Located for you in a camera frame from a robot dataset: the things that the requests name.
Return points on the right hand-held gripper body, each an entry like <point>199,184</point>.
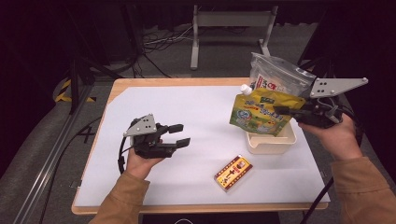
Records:
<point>323,115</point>

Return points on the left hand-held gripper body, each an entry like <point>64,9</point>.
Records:
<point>149,143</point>

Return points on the yellow spouted sauce pouch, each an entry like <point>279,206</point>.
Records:
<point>258,115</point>

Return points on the clear bag of dried seaweed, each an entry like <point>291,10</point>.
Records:
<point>280,74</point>

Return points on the white plastic container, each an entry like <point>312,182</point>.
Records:
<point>271,144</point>

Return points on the person's left hand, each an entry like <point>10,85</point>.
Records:
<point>140,165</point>

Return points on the person's right hand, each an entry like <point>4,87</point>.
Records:
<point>339,140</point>

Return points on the white table mat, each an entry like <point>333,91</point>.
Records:
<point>202,105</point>

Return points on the black metal stand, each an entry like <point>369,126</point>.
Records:
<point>74,81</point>
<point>327,67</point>

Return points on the small red and yellow box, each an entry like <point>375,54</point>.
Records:
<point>233,173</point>

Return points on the yellow and black hazard tape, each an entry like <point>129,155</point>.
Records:
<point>63,90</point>

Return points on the grey metal stand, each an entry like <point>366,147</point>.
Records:
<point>233,18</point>

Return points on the aluminium rail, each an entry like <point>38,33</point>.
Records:
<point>46,165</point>

